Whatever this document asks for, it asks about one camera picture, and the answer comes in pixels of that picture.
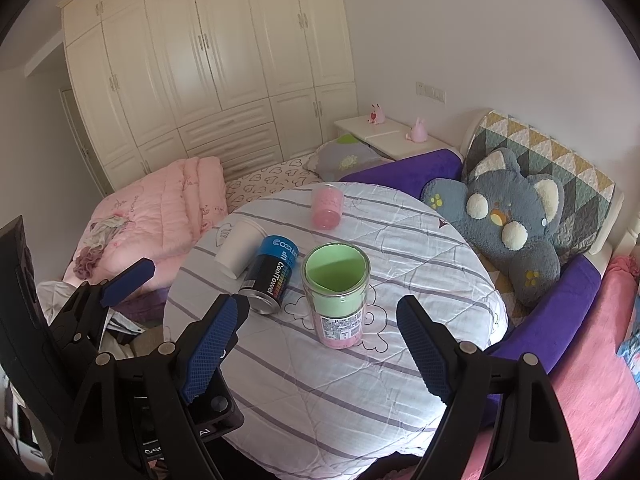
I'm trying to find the white wall socket panel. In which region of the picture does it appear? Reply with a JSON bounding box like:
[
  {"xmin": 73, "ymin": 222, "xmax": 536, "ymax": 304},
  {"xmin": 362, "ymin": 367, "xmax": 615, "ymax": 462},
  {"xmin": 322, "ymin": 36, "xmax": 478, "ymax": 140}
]
[{"xmin": 416, "ymin": 81, "xmax": 446, "ymax": 104}]

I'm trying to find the white paper cup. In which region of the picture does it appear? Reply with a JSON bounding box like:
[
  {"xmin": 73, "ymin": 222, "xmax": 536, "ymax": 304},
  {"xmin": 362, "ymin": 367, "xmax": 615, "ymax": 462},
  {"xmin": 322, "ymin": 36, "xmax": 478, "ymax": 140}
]
[{"xmin": 215, "ymin": 219, "xmax": 267, "ymax": 280}]

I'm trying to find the white nightstand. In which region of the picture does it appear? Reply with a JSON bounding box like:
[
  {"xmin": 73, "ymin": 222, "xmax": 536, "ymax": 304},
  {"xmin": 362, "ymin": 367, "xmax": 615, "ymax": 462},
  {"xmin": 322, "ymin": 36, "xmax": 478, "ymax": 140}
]
[{"xmin": 334, "ymin": 116, "xmax": 461, "ymax": 160}]

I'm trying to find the grey bear plush pillow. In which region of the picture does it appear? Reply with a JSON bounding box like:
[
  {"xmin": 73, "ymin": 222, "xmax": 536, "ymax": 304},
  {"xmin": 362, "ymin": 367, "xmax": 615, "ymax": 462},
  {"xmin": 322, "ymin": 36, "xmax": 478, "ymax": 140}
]
[{"xmin": 421, "ymin": 148, "xmax": 564, "ymax": 309}]

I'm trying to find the pink folded duvet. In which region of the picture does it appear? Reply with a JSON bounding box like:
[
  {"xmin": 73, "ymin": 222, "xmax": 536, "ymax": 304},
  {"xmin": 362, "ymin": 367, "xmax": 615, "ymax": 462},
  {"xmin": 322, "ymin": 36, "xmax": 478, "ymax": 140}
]
[{"xmin": 63, "ymin": 157, "xmax": 228, "ymax": 296}]

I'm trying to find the crumpled clothes pile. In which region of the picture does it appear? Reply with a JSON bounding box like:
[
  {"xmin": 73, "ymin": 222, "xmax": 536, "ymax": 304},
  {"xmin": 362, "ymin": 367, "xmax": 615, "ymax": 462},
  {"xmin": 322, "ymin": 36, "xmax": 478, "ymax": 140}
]
[{"xmin": 72, "ymin": 214, "xmax": 134, "ymax": 281}]

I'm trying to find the clear cup pink green paper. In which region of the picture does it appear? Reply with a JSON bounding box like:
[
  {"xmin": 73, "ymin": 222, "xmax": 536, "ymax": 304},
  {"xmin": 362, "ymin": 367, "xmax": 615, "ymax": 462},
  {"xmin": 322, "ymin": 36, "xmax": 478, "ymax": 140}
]
[{"xmin": 302, "ymin": 243, "xmax": 371, "ymax": 350}]

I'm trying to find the blue black cool towel can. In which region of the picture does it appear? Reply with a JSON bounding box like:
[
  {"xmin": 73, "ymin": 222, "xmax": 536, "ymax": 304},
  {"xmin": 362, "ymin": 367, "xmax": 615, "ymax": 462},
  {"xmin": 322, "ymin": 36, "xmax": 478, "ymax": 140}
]
[{"xmin": 239, "ymin": 235, "xmax": 299, "ymax": 315}]

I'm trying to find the white purple striped quilt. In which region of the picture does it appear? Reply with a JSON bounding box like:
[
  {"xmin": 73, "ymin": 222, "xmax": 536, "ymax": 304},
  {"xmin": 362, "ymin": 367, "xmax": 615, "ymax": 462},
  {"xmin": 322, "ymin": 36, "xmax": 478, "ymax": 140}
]
[{"xmin": 163, "ymin": 183, "xmax": 509, "ymax": 479}]

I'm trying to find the cream built-in wardrobe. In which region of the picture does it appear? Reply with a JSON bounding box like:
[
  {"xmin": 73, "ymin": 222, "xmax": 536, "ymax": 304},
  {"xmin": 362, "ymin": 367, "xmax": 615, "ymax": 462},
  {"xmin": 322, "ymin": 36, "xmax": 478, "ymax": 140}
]
[{"xmin": 62, "ymin": 0, "xmax": 358, "ymax": 188}]

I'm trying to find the pink bedspread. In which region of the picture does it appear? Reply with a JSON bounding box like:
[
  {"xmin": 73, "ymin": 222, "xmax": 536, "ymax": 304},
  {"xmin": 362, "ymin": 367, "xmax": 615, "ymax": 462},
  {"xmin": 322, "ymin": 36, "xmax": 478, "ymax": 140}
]
[{"xmin": 488, "ymin": 255, "xmax": 639, "ymax": 479}]

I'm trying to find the heart patterned bed sheet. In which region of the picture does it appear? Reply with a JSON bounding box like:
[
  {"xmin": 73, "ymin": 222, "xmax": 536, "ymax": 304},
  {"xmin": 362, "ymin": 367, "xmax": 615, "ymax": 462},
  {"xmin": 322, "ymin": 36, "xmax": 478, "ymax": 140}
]
[{"xmin": 226, "ymin": 154, "xmax": 321, "ymax": 214}]

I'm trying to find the pink red rabbit figurine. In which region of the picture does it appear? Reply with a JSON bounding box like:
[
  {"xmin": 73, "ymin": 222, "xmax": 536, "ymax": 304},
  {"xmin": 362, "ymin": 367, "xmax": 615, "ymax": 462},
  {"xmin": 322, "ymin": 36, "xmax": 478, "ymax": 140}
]
[{"xmin": 368, "ymin": 103, "xmax": 386, "ymax": 126}]

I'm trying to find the grey flower cushion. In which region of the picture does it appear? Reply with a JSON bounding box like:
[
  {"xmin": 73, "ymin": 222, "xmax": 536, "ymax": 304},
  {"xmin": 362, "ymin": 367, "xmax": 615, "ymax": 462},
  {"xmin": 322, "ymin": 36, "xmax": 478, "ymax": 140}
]
[{"xmin": 304, "ymin": 133, "xmax": 392, "ymax": 182}]

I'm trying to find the triangle patterned quilted headboard cover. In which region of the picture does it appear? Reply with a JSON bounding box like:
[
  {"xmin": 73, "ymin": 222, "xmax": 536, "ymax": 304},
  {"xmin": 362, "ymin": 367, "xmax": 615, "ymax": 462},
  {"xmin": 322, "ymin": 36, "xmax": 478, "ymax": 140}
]
[{"xmin": 461, "ymin": 110, "xmax": 624, "ymax": 263}]

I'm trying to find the small pink plastic cup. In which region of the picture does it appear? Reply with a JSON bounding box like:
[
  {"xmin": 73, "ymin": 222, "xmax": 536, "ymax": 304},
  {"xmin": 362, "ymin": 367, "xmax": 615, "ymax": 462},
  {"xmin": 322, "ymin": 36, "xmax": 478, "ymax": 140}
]
[{"xmin": 311, "ymin": 184, "xmax": 344, "ymax": 230}]

